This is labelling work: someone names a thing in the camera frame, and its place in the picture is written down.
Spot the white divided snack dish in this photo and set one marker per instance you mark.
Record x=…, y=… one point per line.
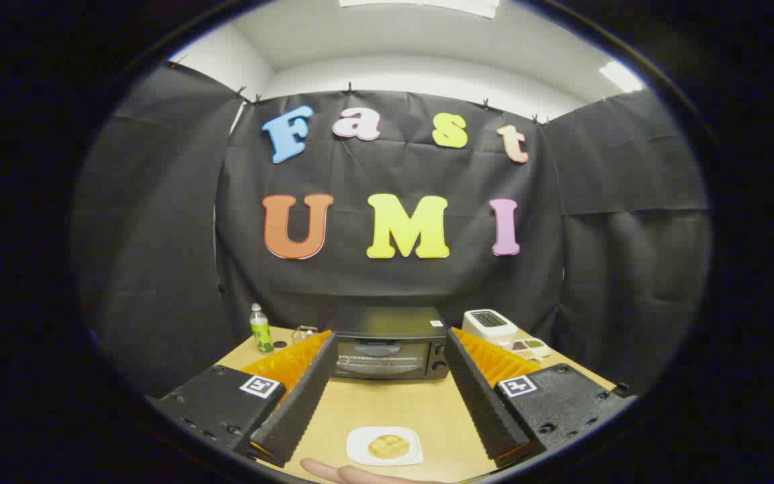
x=531, y=348

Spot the green label plastic bottle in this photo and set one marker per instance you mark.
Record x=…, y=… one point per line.
x=261, y=333

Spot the black backdrop cloth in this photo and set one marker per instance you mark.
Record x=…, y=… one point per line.
x=394, y=289

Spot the black toaster oven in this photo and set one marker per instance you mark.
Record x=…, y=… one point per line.
x=387, y=323

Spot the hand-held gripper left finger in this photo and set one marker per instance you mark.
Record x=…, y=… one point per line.
x=299, y=410

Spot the white square plate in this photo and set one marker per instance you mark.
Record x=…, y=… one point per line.
x=355, y=457

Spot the golden bread bun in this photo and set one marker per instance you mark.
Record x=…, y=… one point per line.
x=388, y=446

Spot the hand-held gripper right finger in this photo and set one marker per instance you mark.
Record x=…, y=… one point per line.
x=481, y=403

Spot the white pop-up toaster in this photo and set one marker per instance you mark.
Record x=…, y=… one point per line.
x=491, y=329

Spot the small ceiling light panel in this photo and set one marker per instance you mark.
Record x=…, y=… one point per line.
x=621, y=76

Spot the long ceiling light panel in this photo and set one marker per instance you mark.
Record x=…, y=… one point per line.
x=420, y=5

